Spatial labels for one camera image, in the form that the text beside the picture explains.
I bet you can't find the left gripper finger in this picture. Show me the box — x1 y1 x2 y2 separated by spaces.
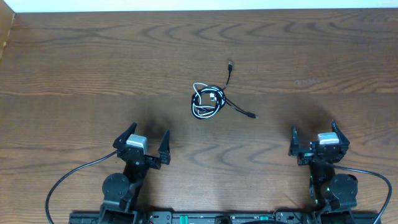
113 123 137 149
158 129 171 165

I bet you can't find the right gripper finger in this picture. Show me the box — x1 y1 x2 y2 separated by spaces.
289 126 300 156
331 120 349 146

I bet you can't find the black usb cable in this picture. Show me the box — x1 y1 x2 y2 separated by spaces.
191 60 259 121

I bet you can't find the white usb cable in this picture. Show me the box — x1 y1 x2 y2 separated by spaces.
192 82 222 119

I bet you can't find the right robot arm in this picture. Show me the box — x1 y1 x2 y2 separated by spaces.
289 121 358 216

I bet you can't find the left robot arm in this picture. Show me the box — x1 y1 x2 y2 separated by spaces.
98 123 171 223

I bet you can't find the cardboard box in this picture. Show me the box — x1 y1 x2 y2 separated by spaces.
0 0 15 58

